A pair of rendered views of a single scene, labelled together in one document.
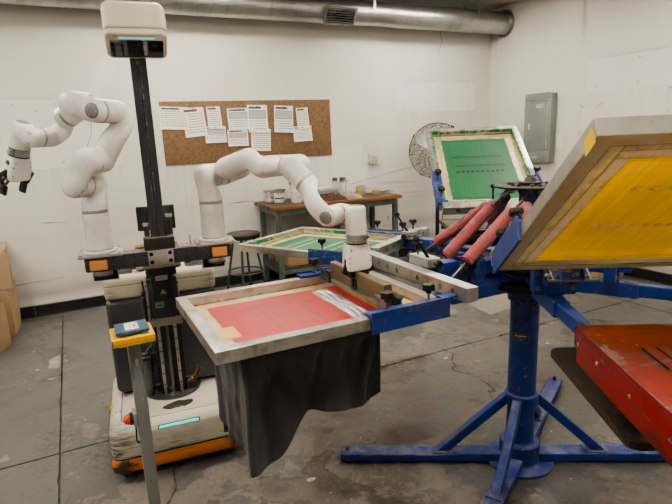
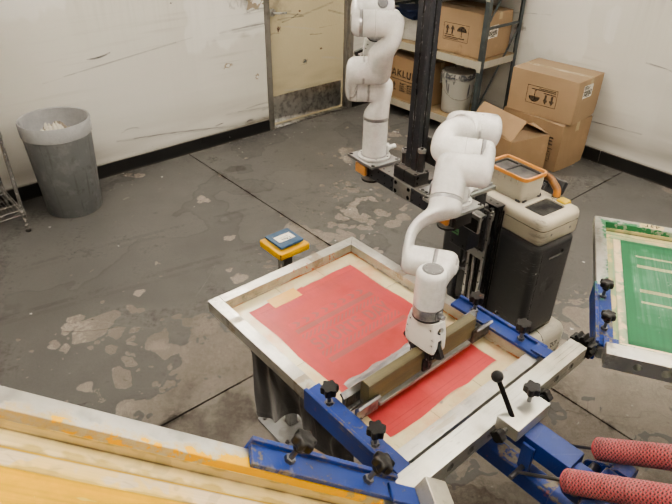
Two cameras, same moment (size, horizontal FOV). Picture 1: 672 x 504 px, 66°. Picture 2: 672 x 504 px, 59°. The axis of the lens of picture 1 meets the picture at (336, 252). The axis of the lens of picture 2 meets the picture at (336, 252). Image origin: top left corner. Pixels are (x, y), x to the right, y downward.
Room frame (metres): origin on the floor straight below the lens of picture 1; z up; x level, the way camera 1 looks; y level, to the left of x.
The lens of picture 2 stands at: (1.32, -1.13, 2.10)
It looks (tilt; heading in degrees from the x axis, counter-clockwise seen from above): 33 degrees down; 75
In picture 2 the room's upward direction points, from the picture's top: 1 degrees clockwise
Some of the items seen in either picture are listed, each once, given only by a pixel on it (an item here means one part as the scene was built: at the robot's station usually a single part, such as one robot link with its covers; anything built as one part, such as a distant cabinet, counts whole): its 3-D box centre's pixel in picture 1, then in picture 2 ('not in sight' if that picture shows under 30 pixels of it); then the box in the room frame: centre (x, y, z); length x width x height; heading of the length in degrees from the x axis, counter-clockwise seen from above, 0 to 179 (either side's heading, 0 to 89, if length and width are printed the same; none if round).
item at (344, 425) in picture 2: (408, 313); (351, 430); (1.60, -0.23, 0.97); 0.30 x 0.05 x 0.07; 116
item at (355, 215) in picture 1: (347, 218); (436, 278); (1.86, -0.05, 1.25); 0.15 x 0.10 x 0.11; 61
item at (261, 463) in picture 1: (319, 393); (300, 411); (1.53, 0.07, 0.74); 0.46 x 0.04 x 0.42; 116
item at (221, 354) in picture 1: (306, 304); (367, 331); (1.74, 0.11, 0.97); 0.79 x 0.58 x 0.04; 116
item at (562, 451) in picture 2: (435, 268); (540, 442); (1.99, -0.39, 1.02); 0.17 x 0.06 x 0.05; 116
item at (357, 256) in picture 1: (357, 254); (425, 327); (1.83, -0.08, 1.12); 0.10 x 0.07 x 0.11; 116
